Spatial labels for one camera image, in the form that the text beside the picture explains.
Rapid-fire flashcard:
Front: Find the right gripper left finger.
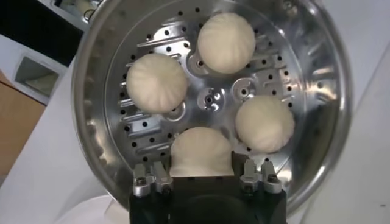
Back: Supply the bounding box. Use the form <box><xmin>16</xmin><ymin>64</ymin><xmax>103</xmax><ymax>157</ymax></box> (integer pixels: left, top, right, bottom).
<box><xmin>132</xmin><ymin>161</ymin><xmax>174</xmax><ymax>198</ymax></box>

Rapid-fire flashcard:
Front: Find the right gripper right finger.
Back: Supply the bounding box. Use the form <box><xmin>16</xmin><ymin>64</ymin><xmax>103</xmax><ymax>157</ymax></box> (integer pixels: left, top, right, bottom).
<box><xmin>233</xmin><ymin>152</ymin><xmax>283</xmax><ymax>195</ymax></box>

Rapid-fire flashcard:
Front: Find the white steamed baozi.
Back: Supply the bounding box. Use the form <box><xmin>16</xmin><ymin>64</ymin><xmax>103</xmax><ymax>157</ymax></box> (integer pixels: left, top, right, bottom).
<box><xmin>126</xmin><ymin>53</ymin><xmax>188</xmax><ymax>114</ymax></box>
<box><xmin>234</xmin><ymin>95</ymin><xmax>296</xmax><ymax>154</ymax></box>
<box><xmin>197</xmin><ymin>12</ymin><xmax>257</xmax><ymax>75</ymax></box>
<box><xmin>169</xmin><ymin>127</ymin><xmax>235</xmax><ymax>177</ymax></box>

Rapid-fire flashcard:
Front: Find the stainless steel steamer basket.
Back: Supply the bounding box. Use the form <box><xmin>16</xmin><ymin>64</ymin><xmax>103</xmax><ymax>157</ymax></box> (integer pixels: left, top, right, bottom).
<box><xmin>70</xmin><ymin>0</ymin><xmax>354</xmax><ymax>224</ymax></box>

